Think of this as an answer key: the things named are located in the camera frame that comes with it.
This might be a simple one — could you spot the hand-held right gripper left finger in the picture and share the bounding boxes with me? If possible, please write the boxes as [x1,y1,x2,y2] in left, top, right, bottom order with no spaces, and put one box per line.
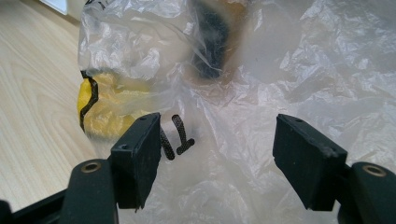
[110,112,163,210]

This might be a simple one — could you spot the clear plastic bag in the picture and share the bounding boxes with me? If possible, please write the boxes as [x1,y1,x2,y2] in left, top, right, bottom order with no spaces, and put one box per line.
[78,0,396,224]

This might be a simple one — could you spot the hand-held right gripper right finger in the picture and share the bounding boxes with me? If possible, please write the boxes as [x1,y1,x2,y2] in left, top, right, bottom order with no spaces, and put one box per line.
[272,113,348,212]

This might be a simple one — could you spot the orange juice bottle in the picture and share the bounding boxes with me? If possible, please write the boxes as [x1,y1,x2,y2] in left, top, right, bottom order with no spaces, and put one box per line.
[186,0,250,80]

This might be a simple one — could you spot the yellow pouch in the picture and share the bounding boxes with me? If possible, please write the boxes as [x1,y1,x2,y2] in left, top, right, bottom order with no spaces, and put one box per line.
[77,70,157,139]

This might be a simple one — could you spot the white plastic bin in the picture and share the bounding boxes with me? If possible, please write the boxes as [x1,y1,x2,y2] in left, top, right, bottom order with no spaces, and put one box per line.
[38,0,87,22]

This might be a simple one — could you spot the black braided cord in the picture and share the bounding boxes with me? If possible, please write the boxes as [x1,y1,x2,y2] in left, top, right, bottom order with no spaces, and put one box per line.
[159,114,196,161]

